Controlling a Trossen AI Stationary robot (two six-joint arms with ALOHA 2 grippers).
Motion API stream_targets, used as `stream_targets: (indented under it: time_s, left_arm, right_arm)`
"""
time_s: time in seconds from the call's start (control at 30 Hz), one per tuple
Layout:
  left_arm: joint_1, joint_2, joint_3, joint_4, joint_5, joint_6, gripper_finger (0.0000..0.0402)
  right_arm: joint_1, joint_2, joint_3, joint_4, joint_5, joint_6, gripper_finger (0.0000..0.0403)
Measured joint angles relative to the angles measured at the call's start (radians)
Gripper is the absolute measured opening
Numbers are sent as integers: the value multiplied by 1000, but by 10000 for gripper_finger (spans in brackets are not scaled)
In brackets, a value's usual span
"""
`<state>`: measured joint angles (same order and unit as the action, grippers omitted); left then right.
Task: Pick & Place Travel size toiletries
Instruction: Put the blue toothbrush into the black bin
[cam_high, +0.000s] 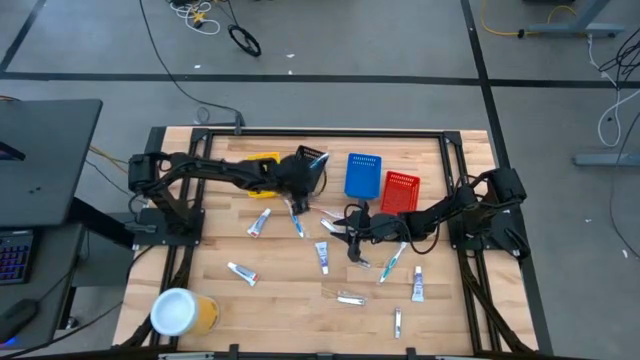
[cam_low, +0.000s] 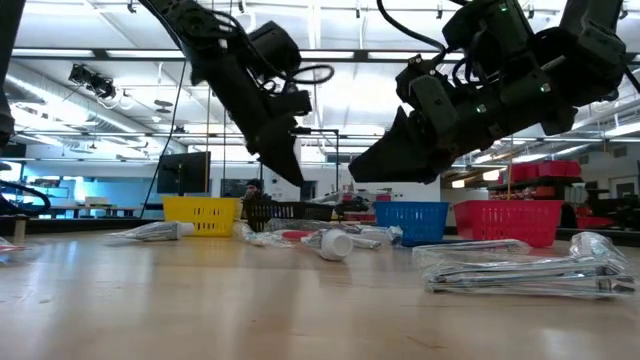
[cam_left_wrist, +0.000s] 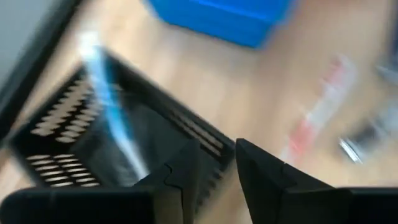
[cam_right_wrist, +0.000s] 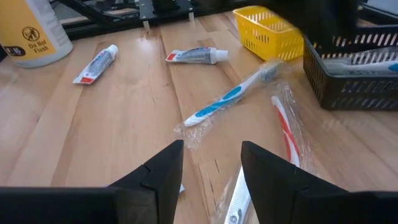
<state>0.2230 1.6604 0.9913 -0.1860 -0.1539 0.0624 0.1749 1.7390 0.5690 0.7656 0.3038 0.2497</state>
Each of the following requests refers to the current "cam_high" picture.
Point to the blue plastic basket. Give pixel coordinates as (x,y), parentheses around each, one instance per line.
(362,175)

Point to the red plastic basket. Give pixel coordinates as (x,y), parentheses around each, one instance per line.
(400,192)

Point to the red toothbrush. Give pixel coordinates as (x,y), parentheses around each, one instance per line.
(330,213)

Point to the black table frame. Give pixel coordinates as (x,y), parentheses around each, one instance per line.
(325,133)

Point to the black desk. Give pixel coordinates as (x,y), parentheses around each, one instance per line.
(50,150)

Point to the blue toothbrush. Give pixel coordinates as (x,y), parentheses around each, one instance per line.
(297,227)

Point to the black plastic basket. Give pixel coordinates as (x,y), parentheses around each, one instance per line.
(305,151)

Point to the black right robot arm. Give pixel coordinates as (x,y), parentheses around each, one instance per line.
(450,210)

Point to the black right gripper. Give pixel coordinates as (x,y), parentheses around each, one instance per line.
(385,227)

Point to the grey red toothpaste tube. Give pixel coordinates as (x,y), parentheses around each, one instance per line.
(242,273)

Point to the yellow tub with white lid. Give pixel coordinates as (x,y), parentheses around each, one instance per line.
(182,312)

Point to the white purple toothpaste tube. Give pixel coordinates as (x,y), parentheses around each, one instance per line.
(322,256)

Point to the teal toothbrush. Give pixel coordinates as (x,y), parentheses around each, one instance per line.
(392,262)

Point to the grey desk foot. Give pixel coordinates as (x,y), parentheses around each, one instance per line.
(605,159)
(575,29)

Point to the black computer mouse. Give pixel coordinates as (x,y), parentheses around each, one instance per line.
(17,317)

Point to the white blue red toothpaste tube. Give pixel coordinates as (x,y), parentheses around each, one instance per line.
(258,222)

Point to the yellow plastic basket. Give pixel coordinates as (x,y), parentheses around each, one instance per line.
(262,157)

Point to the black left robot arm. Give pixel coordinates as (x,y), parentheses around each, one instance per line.
(215,170)

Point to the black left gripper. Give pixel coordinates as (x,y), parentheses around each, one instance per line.
(297,177)

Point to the backlit black keyboard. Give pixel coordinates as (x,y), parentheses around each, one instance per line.
(15,255)

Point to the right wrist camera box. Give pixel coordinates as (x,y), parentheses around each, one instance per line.
(362,211)

